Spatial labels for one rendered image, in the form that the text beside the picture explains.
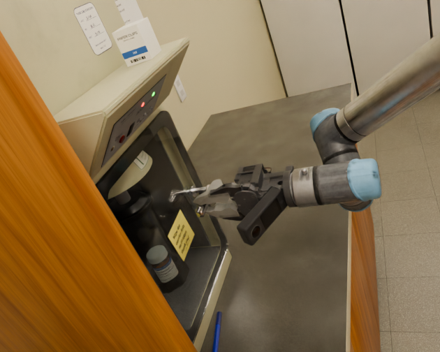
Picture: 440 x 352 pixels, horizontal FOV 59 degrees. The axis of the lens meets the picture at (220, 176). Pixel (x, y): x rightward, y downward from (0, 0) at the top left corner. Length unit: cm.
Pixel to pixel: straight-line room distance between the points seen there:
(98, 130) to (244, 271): 61
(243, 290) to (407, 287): 128
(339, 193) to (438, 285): 147
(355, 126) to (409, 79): 14
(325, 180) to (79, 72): 45
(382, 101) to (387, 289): 147
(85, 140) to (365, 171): 46
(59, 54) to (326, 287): 69
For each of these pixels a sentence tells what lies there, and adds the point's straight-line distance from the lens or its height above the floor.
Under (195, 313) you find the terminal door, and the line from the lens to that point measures 87.
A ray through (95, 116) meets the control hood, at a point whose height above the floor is 151.
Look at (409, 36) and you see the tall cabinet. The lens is 367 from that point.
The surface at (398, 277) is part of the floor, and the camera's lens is 218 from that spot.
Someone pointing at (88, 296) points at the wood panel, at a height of 127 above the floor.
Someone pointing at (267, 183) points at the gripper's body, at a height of 121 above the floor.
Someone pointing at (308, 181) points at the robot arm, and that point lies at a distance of 73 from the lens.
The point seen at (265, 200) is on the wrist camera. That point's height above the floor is 121.
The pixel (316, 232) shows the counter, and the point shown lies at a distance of 105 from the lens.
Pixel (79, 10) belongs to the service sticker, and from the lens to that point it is 73.
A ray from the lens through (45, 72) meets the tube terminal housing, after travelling 63.
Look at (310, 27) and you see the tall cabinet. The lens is 362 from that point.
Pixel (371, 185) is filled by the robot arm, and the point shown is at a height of 121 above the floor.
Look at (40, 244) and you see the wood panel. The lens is 60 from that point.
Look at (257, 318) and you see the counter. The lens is 91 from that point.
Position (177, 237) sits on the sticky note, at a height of 118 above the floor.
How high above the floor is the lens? 162
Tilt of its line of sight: 28 degrees down
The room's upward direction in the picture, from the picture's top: 23 degrees counter-clockwise
